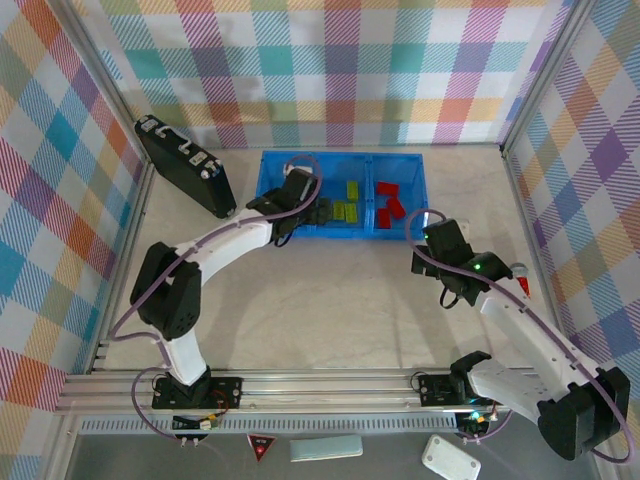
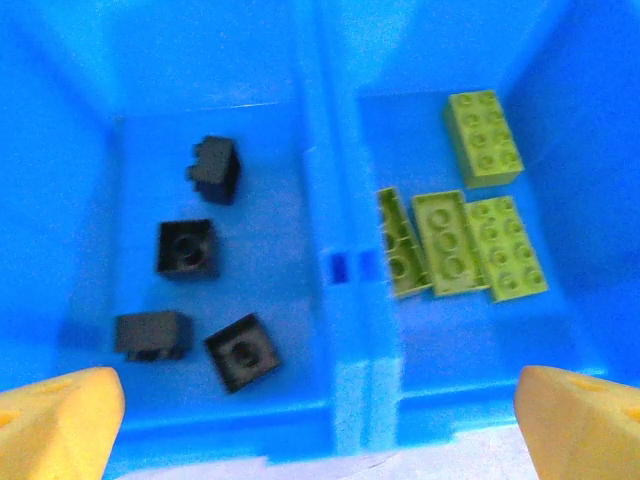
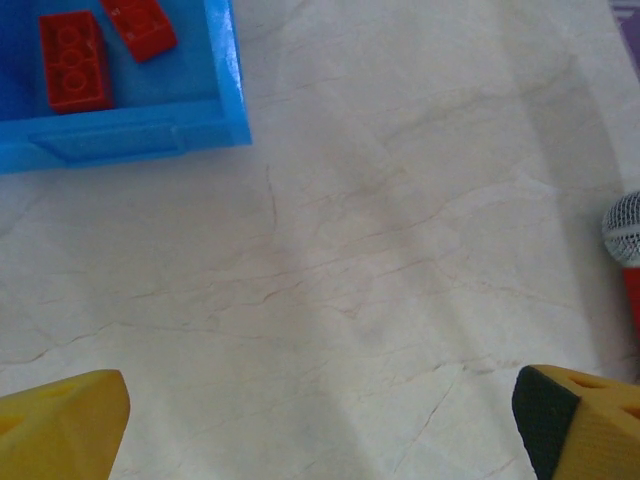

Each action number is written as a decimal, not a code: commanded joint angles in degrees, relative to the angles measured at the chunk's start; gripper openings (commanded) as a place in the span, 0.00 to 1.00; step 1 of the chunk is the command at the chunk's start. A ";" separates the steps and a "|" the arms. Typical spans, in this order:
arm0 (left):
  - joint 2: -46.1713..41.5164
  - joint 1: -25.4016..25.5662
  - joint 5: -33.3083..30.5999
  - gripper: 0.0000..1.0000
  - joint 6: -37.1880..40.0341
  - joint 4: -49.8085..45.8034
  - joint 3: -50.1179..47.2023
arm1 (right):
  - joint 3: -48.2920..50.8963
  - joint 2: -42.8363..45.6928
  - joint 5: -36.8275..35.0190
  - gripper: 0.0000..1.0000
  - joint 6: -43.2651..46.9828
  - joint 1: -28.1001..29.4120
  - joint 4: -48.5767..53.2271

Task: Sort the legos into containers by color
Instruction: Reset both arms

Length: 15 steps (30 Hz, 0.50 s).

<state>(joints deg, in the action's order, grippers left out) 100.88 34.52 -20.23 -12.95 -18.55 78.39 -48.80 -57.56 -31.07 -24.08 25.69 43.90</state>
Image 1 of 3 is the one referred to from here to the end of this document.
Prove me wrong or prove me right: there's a red glitter tube grey cap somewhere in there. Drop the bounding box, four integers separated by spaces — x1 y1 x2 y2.
509 262 534 301

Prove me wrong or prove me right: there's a black carrying case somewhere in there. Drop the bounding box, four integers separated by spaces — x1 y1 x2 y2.
134 114 238 220

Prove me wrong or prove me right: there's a white rounded plate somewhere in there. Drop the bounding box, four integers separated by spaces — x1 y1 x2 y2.
420 433 482 480

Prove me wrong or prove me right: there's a white plastic card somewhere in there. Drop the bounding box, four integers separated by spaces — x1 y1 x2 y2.
289 434 364 462

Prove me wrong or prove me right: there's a red triangle sticker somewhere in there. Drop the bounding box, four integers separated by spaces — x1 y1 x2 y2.
247 433 278 464

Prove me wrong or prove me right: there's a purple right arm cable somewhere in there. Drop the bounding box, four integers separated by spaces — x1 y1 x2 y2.
407 209 639 464

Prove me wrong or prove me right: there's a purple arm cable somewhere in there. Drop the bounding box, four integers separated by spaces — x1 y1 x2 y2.
407 209 639 464
108 154 324 444

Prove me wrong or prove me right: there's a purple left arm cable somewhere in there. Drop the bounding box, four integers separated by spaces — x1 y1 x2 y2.
108 154 324 444

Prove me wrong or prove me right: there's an aluminium side rail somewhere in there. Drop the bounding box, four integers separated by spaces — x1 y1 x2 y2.
501 147 576 371
52 162 156 416

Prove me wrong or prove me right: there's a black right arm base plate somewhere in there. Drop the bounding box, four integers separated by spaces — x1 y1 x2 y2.
417 372 481 406

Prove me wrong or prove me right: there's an aluminium mounting rail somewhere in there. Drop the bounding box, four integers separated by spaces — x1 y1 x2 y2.
54 367 551 416

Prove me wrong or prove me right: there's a slotted grey cable duct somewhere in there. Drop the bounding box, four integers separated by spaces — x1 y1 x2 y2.
79 415 461 435

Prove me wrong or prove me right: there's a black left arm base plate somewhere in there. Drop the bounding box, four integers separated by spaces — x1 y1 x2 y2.
152 375 245 410

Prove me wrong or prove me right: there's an aluminium frame post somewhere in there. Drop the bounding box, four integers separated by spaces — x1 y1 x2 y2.
59 0 156 169
499 0 594 154

